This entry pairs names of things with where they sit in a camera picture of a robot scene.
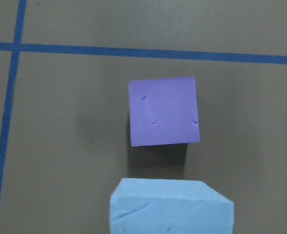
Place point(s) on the light blue foam block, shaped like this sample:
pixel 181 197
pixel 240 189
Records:
pixel 169 206

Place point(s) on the purple foam block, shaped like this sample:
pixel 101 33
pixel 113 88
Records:
pixel 163 111

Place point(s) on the brown paper table cover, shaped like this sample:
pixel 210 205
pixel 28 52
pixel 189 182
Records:
pixel 65 66

